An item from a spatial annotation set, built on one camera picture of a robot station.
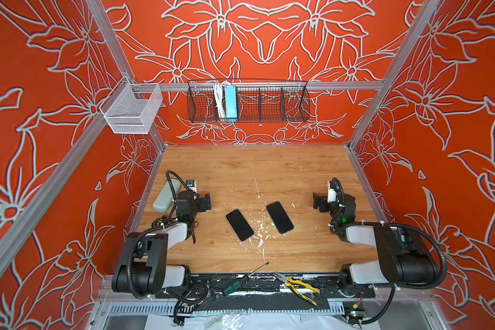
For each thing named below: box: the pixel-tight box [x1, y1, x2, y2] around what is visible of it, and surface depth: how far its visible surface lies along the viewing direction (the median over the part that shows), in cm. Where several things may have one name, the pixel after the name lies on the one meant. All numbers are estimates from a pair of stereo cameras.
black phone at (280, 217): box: [266, 200, 295, 235], surface depth 94 cm
